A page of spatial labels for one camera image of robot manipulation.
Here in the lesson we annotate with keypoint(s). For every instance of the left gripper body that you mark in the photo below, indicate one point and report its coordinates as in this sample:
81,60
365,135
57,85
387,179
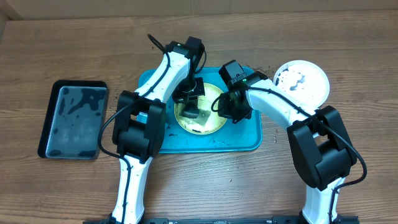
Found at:
189,91

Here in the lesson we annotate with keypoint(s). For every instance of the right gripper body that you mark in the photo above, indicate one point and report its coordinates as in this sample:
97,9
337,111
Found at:
235,113

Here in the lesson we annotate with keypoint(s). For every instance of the green yellow sponge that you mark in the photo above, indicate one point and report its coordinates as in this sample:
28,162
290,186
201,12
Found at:
190,111

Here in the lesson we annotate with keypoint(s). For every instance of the green rimmed plate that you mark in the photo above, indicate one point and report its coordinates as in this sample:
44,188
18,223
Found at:
204,121

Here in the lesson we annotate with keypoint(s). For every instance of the white speckled plate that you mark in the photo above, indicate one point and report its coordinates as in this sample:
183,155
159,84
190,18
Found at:
303,80

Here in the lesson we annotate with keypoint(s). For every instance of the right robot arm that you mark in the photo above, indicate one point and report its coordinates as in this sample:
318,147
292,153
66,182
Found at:
321,149

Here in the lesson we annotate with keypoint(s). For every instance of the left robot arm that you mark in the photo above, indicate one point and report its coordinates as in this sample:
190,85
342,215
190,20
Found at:
139,122

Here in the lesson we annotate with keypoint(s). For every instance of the teal plastic tray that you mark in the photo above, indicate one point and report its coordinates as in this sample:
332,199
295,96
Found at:
245,135

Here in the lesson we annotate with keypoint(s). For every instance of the black rectangular water tray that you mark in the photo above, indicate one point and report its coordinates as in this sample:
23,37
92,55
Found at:
74,117

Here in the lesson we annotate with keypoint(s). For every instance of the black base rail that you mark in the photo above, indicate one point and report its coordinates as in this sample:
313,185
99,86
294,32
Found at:
217,221

